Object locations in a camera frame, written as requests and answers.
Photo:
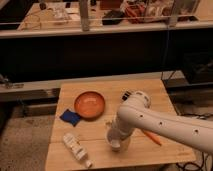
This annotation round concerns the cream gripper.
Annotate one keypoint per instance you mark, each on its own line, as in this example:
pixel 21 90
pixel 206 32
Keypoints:
pixel 125 143

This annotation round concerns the white ceramic cup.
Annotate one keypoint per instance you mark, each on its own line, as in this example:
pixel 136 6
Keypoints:
pixel 114 144

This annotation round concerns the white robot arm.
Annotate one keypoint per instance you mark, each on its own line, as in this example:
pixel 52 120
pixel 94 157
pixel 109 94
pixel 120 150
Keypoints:
pixel 135 113

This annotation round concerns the orange ceramic bowl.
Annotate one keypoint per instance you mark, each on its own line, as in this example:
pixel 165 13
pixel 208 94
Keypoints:
pixel 89 105

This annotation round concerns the orange carrot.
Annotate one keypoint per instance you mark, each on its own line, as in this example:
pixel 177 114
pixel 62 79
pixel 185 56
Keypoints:
pixel 152 136

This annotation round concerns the white plastic bottle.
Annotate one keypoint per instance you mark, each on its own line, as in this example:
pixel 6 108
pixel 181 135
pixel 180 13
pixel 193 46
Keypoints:
pixel 78 151

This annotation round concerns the black striped rectangular object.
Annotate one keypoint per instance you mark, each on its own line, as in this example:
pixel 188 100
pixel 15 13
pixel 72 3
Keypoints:
pixel 126 95

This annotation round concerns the blue cloth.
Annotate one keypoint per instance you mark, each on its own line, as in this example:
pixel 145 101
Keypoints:
pixel 70 117

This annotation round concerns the black bag on shelf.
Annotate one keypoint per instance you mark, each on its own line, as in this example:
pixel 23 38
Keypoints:
pixel 112 17

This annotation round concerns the red item on shelf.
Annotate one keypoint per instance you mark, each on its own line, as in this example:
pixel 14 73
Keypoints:
pixel 135 13

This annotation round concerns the grey metal post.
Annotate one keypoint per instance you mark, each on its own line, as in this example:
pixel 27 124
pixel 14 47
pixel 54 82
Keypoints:
pixel 83 8
pixel 174 13

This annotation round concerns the grey metal post right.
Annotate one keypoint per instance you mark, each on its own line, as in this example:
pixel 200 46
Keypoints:
pixel 174 13

